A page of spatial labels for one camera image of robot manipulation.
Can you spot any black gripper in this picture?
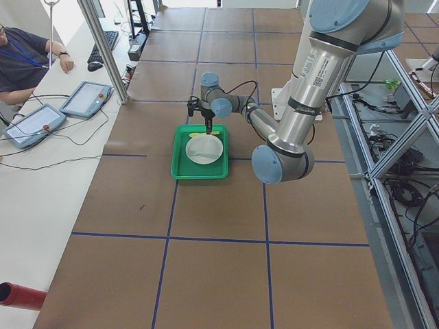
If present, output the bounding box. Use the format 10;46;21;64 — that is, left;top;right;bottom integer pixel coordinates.
201;106;213;134

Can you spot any yellow plastic spoon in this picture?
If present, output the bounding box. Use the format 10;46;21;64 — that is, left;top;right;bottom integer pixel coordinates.
189;131;220;138

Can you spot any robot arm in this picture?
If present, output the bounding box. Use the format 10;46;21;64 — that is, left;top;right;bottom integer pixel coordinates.
194;1;405;184

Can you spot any white round plate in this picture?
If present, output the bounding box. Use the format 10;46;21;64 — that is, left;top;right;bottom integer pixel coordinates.
185;135;224;157

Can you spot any green plastic tray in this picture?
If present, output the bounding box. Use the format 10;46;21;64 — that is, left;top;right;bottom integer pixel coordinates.
171;124;229;180

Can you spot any far blue teach pendant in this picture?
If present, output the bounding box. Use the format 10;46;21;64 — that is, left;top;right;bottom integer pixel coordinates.
59;81;112;119

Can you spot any blue teach pendant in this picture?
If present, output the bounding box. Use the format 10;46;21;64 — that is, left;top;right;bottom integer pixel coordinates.
3;104;67;149
59;81;112;119

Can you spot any black computer mouse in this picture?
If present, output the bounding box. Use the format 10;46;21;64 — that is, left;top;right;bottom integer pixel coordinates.
87;61;103;72

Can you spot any black keyboard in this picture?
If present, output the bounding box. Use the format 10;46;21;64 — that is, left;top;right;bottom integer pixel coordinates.
86;30;119;64

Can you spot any near blue teach pendant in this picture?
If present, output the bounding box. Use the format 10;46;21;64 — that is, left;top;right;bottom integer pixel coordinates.
3;104;67;149

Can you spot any seated person dark shirt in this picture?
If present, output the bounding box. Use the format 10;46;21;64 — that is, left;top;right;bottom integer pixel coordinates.
1;25;74;106

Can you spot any red cylinder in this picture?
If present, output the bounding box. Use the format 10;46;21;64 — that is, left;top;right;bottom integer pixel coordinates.
1;282;47;311

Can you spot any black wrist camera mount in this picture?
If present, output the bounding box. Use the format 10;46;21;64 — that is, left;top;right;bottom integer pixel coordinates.
187;95;200;117

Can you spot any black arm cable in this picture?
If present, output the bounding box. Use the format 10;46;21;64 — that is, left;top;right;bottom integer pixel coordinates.
222;80;261;114

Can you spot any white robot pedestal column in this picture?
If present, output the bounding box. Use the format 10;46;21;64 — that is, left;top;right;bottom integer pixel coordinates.
270;0;323;121

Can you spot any aluminium frame post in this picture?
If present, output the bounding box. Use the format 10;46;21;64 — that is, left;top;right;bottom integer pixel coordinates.
77;0;129;104

